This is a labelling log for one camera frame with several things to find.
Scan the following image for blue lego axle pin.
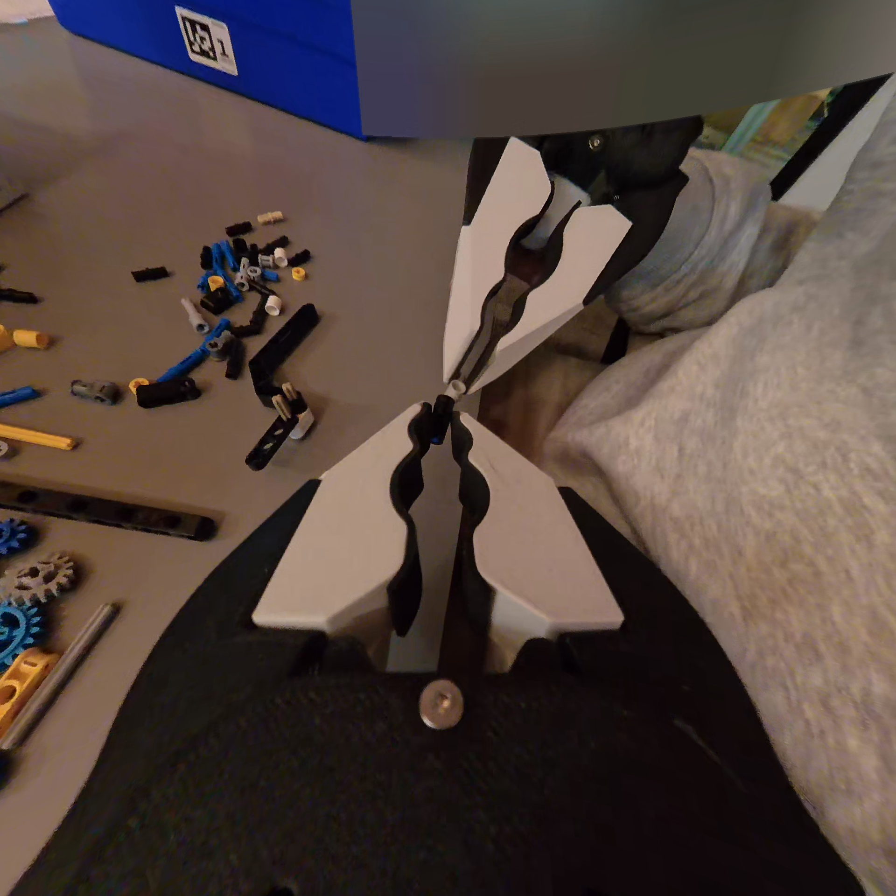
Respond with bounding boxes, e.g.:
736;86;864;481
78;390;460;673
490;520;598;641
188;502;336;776
155;318;233;385

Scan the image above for white panel with black edge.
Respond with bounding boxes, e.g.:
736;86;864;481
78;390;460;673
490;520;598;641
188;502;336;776
769;73;896;211

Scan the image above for black angled lego beam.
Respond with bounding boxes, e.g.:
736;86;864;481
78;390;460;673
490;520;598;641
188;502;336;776
248;302;322;408

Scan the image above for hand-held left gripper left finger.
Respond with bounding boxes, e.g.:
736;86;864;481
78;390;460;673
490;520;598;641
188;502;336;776
251;402;432;672

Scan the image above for black lego connector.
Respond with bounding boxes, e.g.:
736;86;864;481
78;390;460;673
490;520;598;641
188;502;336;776
135;376;203;409

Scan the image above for long black lego beam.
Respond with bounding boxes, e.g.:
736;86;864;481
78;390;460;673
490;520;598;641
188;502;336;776
0;479;220;543

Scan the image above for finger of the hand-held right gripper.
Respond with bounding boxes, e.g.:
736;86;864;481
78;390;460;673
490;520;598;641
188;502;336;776
459;203;635;396
443;136;554;385

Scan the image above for large blue lego gear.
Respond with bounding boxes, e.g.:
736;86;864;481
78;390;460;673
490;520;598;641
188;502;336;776
0;599;49;667

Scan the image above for grey lego gear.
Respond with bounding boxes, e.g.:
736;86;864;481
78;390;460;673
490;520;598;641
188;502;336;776
0;550;77;609

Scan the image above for yellow lego axle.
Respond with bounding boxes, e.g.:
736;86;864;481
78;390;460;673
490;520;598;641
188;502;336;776
0;421;79;451

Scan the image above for blue storage box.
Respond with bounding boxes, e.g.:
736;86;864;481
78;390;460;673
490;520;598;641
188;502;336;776
48;0;366;140

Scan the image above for yellow lego liftarm with holes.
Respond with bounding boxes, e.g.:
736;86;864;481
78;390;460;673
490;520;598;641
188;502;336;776
0;646;61;736

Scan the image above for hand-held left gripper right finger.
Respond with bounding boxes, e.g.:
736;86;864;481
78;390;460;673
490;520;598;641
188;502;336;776
450;412;625;672

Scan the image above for person's right forearm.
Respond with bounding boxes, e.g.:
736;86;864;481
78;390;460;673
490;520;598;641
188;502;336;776
605;147;821;334

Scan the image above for black beam with pale pins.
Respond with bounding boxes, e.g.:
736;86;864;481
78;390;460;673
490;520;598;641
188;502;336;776
245;381;317;471

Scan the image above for cluster of small lego pins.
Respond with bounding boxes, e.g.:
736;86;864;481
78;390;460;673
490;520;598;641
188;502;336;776
189;235;315;338

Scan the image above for person's grey clothing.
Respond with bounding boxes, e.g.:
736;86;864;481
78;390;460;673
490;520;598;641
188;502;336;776
542;91;896;896

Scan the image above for grey metal rod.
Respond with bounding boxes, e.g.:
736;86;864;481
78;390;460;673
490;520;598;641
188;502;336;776
0;600;121;752

